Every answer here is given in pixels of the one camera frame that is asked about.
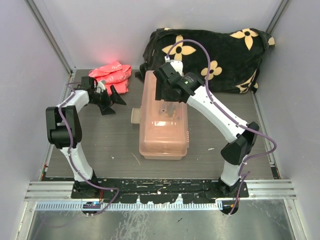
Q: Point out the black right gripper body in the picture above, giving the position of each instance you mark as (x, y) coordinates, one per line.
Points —
(168, 87)

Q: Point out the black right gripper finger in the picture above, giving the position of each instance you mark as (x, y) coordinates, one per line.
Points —
(173, 95)
(158, 90)

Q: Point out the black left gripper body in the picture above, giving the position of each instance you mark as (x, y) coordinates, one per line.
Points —
(101, 99)

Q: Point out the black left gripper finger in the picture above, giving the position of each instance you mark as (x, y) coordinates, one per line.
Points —
(115, 97)
(106, 110)

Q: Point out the grey tool box latch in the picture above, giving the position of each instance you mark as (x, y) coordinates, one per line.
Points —
(135, 116)

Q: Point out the pink plastic tool box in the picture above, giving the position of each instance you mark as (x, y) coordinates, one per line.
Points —
(163, 125)

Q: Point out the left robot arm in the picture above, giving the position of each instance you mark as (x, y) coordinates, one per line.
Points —
(64, 129)

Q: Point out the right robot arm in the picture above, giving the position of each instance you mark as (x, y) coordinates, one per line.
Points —
(239, 134)

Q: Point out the pink plastic bag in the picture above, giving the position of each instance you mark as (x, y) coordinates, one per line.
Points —
(113, 74)

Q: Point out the black floral pillow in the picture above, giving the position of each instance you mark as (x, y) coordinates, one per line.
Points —
(230, 61)

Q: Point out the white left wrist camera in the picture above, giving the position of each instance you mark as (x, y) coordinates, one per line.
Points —
(100, 87)

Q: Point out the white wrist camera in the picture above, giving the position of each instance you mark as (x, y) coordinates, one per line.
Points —
(176, 64)
(100, 87)

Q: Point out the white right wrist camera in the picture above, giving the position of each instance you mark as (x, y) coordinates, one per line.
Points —
(176, 64)

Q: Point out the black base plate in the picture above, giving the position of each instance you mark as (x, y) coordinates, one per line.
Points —
(160, 191)

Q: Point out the white slotted cable duct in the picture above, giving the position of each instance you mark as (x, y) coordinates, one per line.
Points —
(95, 206)

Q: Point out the aluminium frame rail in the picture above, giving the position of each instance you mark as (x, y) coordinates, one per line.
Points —
(64, 190)

